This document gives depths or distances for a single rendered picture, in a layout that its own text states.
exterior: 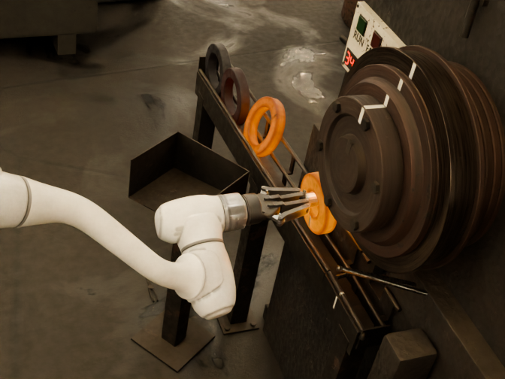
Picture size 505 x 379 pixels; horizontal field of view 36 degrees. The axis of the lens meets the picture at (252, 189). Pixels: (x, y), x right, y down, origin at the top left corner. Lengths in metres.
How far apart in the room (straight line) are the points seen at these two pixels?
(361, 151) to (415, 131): 0.13
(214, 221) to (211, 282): 0.15
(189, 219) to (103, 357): 0.93
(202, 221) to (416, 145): 0.55
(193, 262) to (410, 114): 0.57
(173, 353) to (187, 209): 0.91
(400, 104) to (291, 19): 3.21
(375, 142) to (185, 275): 0.51
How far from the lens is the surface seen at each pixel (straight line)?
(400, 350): 1.69
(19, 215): 1.49
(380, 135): 1.48
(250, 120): 2.43
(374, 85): 1.57
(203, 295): 1.71
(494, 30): 1.57
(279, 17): 4.67
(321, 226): 1.90
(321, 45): 4.46
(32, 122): 3.54
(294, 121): 3.74
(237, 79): 2.46
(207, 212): 1.77
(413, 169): 1.47
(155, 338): 2.62
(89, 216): 1.58
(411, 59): 1.52
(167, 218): 1.76
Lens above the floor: 2.03
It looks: 38 degrees down
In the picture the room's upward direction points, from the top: 11 degrees clockwise
